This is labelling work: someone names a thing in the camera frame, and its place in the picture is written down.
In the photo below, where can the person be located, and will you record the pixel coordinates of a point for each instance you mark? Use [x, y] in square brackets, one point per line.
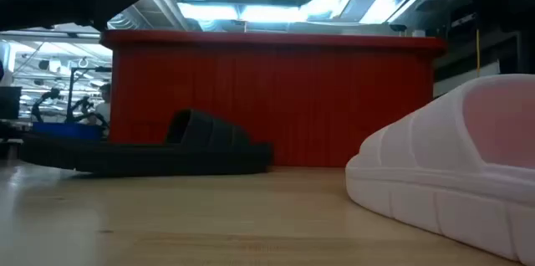
[103, 109]

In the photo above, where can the black background robot arm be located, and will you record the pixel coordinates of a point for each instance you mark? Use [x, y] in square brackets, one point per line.
[53, 93]
[85, 103]

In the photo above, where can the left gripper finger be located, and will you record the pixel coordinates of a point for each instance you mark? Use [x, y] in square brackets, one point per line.
[113, 0]

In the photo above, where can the black rubber slide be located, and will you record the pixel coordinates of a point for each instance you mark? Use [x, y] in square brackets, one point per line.
[167, 159]

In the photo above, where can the black monitor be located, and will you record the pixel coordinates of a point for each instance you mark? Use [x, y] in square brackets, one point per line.
[10, 103]

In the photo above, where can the small black ceiling fixture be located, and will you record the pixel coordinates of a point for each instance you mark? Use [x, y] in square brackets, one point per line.
[398, 27]

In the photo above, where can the red plastic bin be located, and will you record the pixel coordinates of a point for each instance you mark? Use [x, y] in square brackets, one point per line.
[313, 103]

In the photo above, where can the blue plastic bin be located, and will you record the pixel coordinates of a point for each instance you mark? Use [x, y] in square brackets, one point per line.
[67, 131]

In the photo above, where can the corrugated silver duct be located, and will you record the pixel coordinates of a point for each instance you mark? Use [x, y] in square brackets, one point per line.
[121, 21]

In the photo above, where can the white rubber slide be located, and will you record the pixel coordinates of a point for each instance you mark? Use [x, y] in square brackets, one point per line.
[426, 165]

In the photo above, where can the black metal frame stand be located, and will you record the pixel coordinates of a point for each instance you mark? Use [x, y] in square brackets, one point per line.
[69, 90]

